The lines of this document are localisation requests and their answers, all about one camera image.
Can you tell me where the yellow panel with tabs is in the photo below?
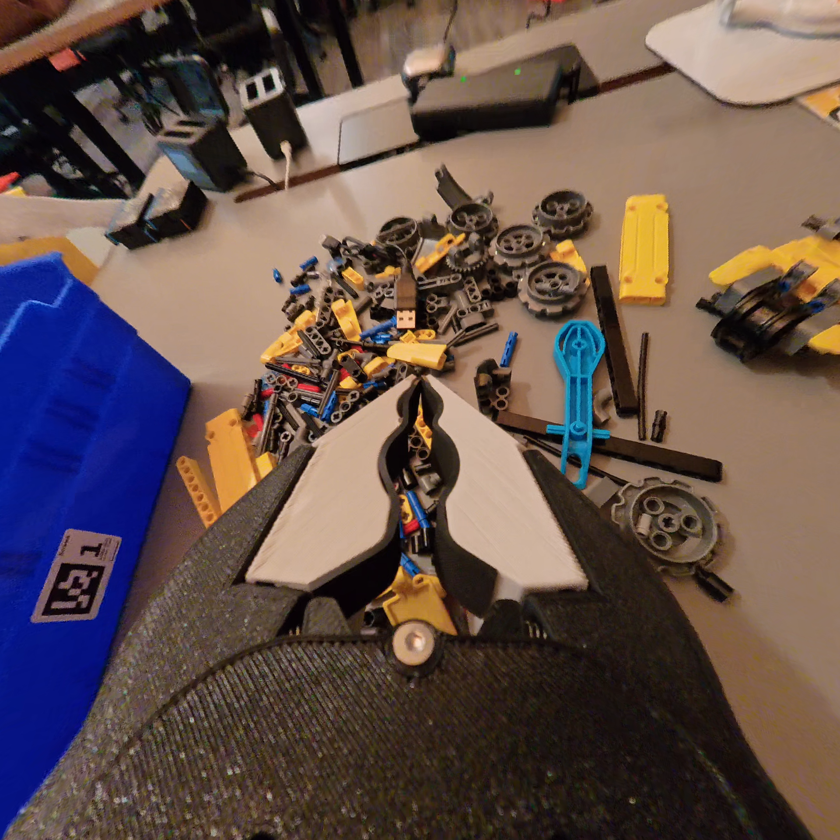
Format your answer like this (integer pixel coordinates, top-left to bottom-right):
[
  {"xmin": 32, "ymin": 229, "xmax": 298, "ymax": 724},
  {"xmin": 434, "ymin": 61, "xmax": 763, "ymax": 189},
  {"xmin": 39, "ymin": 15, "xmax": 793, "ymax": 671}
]
[{"xmin": 379, "ymin": 573, "xmax": 460, "ymax": 637}]

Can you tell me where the large grey toy wheel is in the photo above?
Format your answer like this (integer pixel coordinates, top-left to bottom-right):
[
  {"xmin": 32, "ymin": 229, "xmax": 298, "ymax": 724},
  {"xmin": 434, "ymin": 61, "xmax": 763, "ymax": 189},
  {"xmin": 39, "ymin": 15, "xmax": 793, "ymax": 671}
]
[{"xmin": 609, "ymin": 477, "xmax": 723, "ymax": 578}]

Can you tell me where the black charger with screen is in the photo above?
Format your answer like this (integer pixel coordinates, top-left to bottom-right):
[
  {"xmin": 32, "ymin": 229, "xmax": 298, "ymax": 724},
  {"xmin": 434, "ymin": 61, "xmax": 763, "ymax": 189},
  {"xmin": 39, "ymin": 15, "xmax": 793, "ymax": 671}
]
[{"xmin": 155, "ymin": 117, "xmax": 249, "ymax": 193}]

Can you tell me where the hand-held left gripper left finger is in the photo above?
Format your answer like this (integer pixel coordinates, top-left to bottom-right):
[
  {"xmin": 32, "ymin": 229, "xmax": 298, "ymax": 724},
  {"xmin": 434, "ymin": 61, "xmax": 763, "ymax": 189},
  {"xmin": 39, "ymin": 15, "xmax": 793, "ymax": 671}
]
[{"xmin": 244, "ymin": 375, "xmax": 424, "ymax": 616}]

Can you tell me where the blue plastic bin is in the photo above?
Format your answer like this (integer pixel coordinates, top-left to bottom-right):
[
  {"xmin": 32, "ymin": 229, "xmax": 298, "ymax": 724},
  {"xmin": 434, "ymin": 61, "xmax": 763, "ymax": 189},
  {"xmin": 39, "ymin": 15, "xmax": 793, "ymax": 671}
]
[{"xmin": 0, "ymin": 252, "xmax": 192, "ymax": 829}]

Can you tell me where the pile of toy building pieces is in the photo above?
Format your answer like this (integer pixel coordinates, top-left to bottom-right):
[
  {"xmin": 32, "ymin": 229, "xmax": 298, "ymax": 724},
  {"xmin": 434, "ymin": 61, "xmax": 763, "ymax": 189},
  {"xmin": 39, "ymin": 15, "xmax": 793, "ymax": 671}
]
[{"xmin": 176, "ymin": 163, "xmax": 735, "ymax": 601}]

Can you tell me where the black usb cable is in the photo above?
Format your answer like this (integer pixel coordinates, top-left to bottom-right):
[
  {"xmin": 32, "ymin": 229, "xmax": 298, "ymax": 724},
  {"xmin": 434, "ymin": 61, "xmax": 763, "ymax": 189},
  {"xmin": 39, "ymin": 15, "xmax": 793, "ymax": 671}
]
[{"xmin": 321, "ymin": 235, "xmax": 421, "ymax": 331}]

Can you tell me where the black and white marker tag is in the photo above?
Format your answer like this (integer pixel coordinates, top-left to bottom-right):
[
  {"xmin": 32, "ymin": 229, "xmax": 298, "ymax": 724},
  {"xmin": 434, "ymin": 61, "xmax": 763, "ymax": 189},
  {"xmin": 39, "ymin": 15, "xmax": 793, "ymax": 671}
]
[{"xmin": 30, "ymin": 528, "xmax": 123, "ymax": 623}]

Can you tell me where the white laptop stand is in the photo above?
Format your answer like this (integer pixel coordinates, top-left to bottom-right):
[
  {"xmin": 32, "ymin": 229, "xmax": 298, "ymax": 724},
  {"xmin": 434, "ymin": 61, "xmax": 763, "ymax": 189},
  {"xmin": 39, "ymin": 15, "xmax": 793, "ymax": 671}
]
[{"xmin": 644, "ymin": 0, "xmax": 840, "ymax": 106}]

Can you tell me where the black charger with slots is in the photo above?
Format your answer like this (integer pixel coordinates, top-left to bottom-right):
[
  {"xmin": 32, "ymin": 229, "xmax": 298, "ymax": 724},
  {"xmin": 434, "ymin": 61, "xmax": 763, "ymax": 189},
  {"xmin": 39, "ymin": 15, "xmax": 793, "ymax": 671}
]
[{"xmin": 237, "ymin": 66, "xmax": 310, "ymax": 161}]

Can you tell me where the small yellow toy assembly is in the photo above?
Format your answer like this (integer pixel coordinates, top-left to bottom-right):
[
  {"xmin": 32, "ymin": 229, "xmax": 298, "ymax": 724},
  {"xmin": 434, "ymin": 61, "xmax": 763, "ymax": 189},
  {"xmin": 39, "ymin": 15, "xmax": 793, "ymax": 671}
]
[{"xmin": 695, "ymin": 213, "xmax": 840, "ymax": 363}]

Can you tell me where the yellow bag with white paper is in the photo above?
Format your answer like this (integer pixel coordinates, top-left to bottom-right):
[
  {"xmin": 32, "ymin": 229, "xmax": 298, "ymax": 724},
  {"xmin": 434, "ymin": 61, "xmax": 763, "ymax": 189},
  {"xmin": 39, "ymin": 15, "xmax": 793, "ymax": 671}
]
[{"xmin": 0, "ymin": 193, "xmax": 127, "ymax": 284}]

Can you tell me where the short yellow curved panel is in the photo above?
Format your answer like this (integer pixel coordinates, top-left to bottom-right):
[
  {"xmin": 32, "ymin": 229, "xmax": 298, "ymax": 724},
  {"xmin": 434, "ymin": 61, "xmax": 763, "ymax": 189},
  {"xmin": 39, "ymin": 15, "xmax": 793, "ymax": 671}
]
[{"xmin": 617, "ymin": 193, "xmax": 671, "ymax": 307}]

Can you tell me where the long yellow curved panel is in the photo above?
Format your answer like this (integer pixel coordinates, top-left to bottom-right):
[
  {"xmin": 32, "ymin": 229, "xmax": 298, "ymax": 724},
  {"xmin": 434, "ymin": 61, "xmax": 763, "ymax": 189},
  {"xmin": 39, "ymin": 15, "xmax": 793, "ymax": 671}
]
[{"xmin": 204, "ymin": 407, "xmax": 265, "ymax": 514}]

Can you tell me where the black battery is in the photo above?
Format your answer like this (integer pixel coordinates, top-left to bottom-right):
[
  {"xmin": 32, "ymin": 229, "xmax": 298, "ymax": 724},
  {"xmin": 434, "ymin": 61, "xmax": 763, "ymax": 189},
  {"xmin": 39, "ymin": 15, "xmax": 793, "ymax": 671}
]
[
  {"xmin": 104, "ymin": 194, "xmax": 160, "ymax": 251},
  {"xmin": 143, "ymin": 180, "xmax": 208, "ymax": 241}
]

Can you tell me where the printed instruction sheet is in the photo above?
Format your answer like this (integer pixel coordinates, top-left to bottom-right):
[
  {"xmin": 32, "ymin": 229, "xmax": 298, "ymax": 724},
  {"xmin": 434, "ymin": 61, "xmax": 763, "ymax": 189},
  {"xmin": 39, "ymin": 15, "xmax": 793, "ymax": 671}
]
[{"xmin": 797, "ymin": 84, "xmax": 840, "ymax": 130}]

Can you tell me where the yellow beam with holes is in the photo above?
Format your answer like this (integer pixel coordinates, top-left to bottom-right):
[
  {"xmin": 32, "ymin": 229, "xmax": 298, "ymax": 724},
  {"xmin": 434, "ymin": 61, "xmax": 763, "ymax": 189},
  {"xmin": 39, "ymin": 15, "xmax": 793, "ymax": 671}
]
[{"xmin": 175, "ymin": 455, "xmax": 221, "ymax": 529}]

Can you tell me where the long black toy beam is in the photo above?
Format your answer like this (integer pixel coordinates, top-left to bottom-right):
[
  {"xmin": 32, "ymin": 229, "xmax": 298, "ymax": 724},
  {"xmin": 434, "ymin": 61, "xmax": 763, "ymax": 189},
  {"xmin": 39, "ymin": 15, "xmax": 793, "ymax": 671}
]
[{"xmin": 495, "ymin": 409, "xmax": 724, "ymax": 484}]

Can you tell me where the black power bank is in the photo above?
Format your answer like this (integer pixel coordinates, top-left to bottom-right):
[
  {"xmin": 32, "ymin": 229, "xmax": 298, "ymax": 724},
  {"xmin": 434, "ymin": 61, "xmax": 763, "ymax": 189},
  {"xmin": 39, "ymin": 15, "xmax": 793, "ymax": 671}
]
[{"xmin": 409, "ymin": 44, "xmax": 583, "ymax": 143}]

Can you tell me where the light blue plastic piece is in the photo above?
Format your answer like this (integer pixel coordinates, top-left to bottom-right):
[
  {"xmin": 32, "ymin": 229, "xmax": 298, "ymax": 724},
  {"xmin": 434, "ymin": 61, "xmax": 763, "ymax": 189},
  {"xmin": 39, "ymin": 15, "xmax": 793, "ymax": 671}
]
[{"xmin": 545, "ymin": 319, "xmax": 612, "ymax": 490}]

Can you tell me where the black desk cable cover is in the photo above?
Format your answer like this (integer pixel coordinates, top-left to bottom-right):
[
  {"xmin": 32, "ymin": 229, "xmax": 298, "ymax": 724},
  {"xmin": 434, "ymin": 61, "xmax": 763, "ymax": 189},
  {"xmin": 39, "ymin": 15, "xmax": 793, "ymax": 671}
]
[{"xmin": 337, "ymin": 60, "xmax": 599, "ymax": 166}]

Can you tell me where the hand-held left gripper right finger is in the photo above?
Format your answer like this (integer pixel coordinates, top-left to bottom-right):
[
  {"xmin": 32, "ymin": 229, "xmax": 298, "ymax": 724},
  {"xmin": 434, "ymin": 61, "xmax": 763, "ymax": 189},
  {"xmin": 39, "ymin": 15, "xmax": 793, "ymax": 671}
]
[{"xmin": 422, "ymin": 375, "xmax": 589, "ymax": 618}]

